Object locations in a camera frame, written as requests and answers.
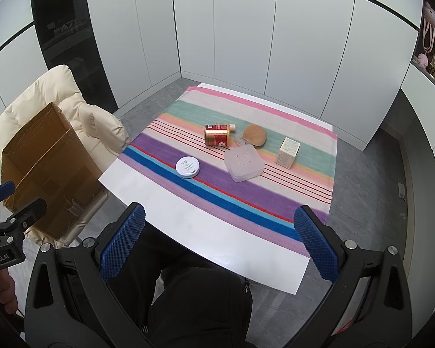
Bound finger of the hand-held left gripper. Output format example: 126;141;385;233
0;199;48;242
0;180;17;207

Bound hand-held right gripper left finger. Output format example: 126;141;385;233
25;202;156;348

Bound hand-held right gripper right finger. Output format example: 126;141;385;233
293;205;413;348

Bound brown cardboard box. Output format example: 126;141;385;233
0;102;111;242

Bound small white carton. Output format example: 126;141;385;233
275;137;301;169

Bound white round compact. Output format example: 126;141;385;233
175;156;201;179

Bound translucent square case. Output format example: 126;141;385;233
224;146;264;183

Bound red gold bottle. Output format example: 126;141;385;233
204;124;230;147

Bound person's left hand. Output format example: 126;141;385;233
0;268;18;314

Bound striped colourful cloth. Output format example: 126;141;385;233
118;86;338;258

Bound person's legs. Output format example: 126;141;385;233
58;221;253;348

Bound cream padded chair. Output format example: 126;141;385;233
0;64;133;251

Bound black glass display cabinet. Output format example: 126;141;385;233
31;0;118;115

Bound pink plush bag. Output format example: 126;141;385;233
422;2;435;53

